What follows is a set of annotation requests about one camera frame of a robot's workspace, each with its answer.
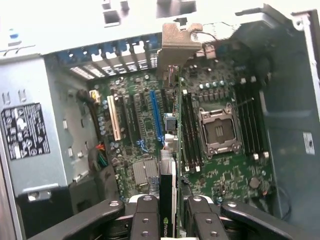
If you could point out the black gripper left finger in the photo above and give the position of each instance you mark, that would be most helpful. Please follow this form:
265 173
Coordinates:
146 220

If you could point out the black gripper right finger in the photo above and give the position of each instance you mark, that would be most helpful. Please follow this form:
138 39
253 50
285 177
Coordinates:
205 222

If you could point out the metal CPU socket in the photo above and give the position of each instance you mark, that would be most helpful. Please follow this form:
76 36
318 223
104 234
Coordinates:
220 130

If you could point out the silver chipset heatsink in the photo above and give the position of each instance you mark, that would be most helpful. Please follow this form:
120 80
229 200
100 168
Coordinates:
145 172

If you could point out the green motherboard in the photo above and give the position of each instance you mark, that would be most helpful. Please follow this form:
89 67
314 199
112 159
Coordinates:
225 175

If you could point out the thin metal locking lever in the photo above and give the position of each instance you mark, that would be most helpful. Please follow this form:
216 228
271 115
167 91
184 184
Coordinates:
243 103

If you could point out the row of black RAM slots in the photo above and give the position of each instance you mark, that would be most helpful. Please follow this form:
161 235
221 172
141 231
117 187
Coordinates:
251 120
191 130

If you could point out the grey power supply unit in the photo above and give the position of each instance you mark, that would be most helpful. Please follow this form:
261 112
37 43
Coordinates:
37 82

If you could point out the black open PC case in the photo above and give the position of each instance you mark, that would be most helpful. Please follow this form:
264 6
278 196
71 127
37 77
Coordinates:
287 100

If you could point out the coin cell battery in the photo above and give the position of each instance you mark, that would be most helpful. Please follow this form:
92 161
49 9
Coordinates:
255 182

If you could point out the white expansion slot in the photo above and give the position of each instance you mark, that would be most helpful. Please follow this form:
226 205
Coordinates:
113 117

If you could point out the short black expansion slot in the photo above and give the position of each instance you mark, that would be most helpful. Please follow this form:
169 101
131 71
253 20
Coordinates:
145 101

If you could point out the long black expansion slot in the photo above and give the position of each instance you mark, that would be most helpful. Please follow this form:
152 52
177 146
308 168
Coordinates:
124 117
135 116
167 100

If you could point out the blue expansion slot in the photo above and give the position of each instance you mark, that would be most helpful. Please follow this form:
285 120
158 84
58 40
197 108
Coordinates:
156 115

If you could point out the white power connector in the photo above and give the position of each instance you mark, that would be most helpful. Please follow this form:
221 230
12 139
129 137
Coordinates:
95 97

